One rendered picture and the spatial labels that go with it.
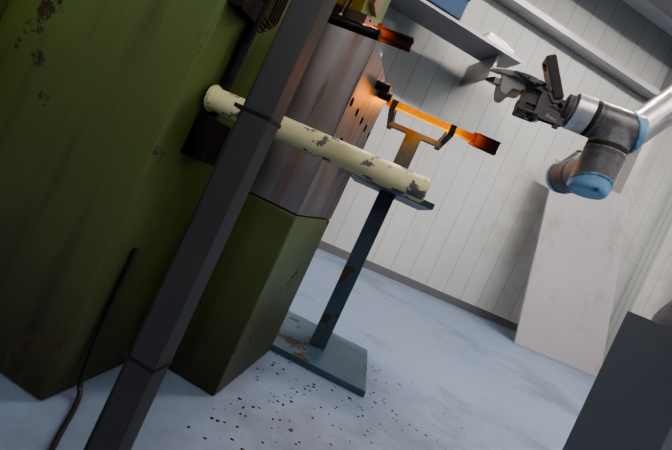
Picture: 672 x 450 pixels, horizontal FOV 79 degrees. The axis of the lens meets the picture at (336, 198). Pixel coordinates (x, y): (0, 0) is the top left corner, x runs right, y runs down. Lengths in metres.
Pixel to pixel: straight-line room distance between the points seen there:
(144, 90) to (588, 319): 4.55
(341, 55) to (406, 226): 3.36
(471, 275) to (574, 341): 1.10
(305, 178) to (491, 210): 3.84
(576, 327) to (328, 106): 4.07
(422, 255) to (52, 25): 3.88
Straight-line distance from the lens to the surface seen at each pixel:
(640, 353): 1.45
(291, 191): 0.97
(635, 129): 1.17
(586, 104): 1.14
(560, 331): 4.61
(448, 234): 4.47
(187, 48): 0.81
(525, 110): 1.12
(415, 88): 4.26
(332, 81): 1.00
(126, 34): 0.89
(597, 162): 1.13
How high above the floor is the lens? 0.55
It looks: 1 degrees down
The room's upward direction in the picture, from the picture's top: 25 degrees clockwise
